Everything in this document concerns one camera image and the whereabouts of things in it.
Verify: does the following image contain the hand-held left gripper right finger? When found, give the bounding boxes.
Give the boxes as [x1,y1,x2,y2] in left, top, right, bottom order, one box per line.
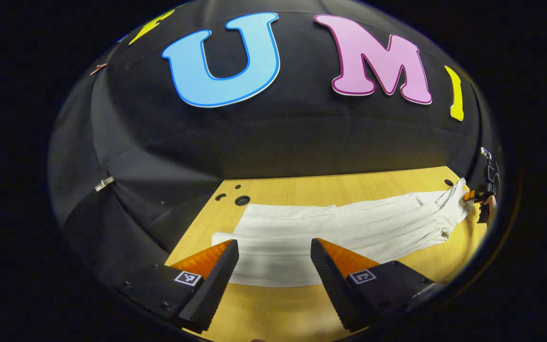
[311,238,445,332]

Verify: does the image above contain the white jeans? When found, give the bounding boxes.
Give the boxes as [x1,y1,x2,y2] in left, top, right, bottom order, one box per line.
[212,178,473,288]

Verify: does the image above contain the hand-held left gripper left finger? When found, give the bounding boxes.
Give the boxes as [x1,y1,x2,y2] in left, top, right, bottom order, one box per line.
[121,239,240,334]

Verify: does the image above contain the black backdrop cloth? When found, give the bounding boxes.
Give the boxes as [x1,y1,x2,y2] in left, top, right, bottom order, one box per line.
[48,0,500,285]

